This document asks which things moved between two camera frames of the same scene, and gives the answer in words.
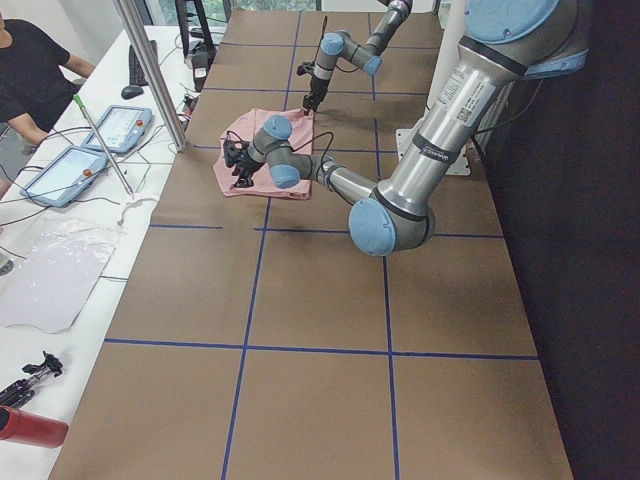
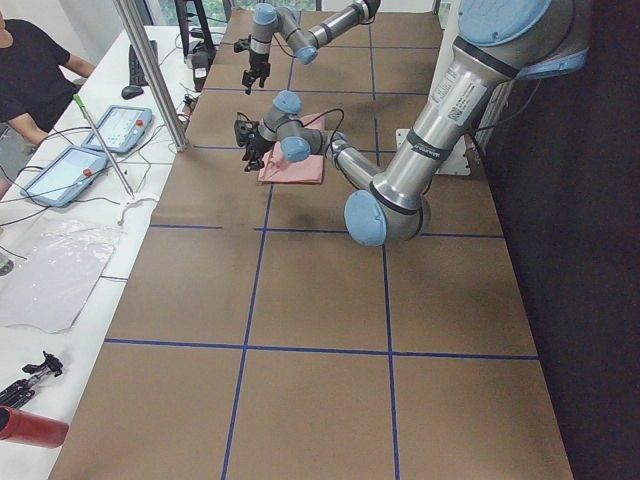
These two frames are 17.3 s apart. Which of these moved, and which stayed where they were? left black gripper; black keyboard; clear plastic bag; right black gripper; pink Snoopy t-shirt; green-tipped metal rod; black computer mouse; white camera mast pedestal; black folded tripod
Moved: pink Snoopy t-shirt; left black gripper; right black gripper
Stayed: white camera mast pedestal; green-tipped metal rod; black folded tripod; black keyboard; clear plastic bag; black computer mouse
